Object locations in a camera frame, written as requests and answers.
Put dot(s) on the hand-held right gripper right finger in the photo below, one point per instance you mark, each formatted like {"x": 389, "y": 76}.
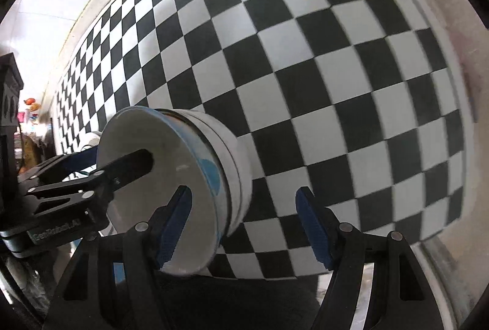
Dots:
{"x": 317, "y": 227}

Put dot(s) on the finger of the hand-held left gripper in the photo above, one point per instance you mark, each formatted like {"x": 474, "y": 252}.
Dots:
{"x": 130, "y": 165}
{"x": 80, "y": 159}

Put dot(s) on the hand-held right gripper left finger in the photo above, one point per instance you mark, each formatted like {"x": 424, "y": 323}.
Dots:
{"x": 174, "y": 227}

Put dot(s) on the white bowl coloured dots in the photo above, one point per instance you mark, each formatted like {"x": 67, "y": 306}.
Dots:
{"x": 156, "y": 131}

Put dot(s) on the white bowl pink floral print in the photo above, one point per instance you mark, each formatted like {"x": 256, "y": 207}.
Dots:
{"x": 246, "y": 177}

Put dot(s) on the dark wooden cabinet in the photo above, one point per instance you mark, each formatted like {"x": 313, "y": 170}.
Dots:
{"x": 9, "y": 104}

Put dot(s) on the black and white checkered mat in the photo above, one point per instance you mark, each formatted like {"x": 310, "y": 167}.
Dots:
{"x": 305, "y": 85}

